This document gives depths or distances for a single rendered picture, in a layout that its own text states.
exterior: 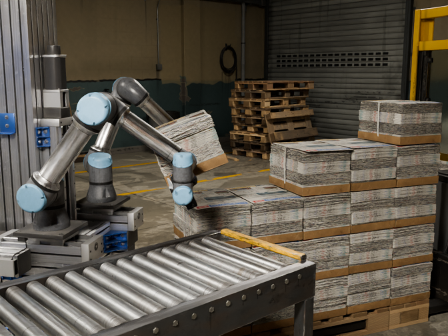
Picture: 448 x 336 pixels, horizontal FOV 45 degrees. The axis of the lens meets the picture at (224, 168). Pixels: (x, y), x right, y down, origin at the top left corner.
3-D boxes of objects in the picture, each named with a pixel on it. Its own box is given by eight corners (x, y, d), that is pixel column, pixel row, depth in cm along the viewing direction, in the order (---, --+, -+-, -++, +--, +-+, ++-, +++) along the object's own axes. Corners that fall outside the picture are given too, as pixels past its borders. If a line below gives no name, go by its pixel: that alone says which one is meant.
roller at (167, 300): (110, 273, 193) (109, 259, 192) (191, 317, 158) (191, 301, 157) (97, 276, 190) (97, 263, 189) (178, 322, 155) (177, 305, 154)
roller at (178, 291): (125, 269, 197) (125, 255, 196) (209, 310, 162) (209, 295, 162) (113, 271, 194) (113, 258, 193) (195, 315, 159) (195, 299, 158)
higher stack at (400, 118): (349, 304, 344) (357, 100, 322) (387, 297, 356) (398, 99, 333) (388, 330, 309) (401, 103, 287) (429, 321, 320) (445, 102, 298)
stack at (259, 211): (174, 337, 301) (171, 191, 287) (349, 303, 345) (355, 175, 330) (197, 372, 266) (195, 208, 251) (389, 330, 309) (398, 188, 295)
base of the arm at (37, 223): (25, 230, 221) (23, 207, 219) (45, 220, 236) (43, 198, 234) (59, 232, 218) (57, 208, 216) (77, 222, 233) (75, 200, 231)
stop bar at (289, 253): (226, 232, 224) (226, 228, 224) (307, 259, 192) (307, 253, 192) (220, 234, 222) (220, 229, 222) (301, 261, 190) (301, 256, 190)
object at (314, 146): (272, 144, 302) (272, 142, 301) (316, 141, 312) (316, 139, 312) (305, 153, 268) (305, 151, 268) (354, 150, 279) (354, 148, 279)
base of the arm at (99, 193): (81, 202, 269) (80, 183, 267) (94, 195, 283) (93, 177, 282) (109, 203, 266) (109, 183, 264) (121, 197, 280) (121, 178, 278)
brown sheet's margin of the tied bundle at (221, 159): (168, 182, 250) (164, 173, 250) (225, 159, 251) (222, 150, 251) (167, 187, 234) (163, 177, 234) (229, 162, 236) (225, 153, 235)
